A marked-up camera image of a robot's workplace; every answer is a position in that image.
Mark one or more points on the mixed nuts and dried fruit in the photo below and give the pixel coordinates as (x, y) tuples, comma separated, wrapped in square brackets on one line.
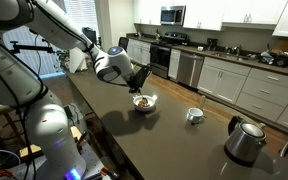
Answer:
[(142, 104)]

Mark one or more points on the black and steel stove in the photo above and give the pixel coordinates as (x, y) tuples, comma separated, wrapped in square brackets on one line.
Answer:
[(162, 56)]

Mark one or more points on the white kitchen cabinets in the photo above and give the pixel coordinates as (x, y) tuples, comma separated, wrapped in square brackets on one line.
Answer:
[(210, 13), (250, 86)]

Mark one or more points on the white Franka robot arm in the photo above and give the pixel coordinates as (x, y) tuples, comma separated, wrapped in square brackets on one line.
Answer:
[(47, 133)]

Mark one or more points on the stainless steel microwave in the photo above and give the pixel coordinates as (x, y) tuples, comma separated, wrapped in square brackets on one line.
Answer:
[(172, 15)]

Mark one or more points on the black coffee maker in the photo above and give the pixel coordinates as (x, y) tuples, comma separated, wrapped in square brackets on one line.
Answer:
[(212, 44)]

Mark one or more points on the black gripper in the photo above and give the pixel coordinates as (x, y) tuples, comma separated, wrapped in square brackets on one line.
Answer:
[(141, 76)]

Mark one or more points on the white ceramic cup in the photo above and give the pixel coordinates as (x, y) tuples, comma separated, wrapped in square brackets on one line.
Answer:
[(194, 116)]

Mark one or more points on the stainless steel electric kettle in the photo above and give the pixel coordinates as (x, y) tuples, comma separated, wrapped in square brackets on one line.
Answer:
[(245, 143)]

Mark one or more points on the white lower kitchen cabinets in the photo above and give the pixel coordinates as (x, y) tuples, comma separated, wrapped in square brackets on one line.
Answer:
[(250, 86)]

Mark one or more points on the narrow white cabinet door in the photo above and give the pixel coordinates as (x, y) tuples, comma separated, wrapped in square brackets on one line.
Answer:
[(174, 64)]

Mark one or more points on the vertical window blinds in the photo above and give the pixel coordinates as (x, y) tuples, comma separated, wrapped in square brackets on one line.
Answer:
[(50, 63)]

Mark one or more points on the metal spoon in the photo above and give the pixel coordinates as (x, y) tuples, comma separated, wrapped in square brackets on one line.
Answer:
[(144, 98)]

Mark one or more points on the dark bottle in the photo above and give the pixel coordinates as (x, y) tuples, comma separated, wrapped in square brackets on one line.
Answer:
[(157, 34)]

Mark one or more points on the white cabinet beside stove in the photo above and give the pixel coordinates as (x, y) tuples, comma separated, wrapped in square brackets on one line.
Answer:
[(140, 51)]

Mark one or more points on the black office chair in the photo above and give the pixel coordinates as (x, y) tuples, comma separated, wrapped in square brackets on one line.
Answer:
[(123, 43)]

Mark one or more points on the small white counter cup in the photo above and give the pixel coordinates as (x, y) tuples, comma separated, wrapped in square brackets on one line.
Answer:
[(200, 48)]

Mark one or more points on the light wooden board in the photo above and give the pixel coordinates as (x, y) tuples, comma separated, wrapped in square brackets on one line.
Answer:
[(29, 149)]

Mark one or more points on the white ceramic bowl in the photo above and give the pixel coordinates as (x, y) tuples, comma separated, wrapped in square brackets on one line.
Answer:
[(150, 106)]

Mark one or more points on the white upper kitchen cabinets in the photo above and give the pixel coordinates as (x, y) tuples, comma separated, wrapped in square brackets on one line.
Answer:
[(210, 13)]

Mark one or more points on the dish rack with dishes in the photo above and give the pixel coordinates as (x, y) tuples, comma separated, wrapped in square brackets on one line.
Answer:
[(277, 59)]

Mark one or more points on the black camera stand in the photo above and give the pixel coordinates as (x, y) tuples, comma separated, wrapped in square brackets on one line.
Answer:
[(30, 47)]

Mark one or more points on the chrome sink faucet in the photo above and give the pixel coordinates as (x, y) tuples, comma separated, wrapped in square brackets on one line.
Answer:
[(236, 50)]

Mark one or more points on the stainless steel dishwasher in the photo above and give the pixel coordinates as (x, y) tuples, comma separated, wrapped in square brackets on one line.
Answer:
[(189, 70)]

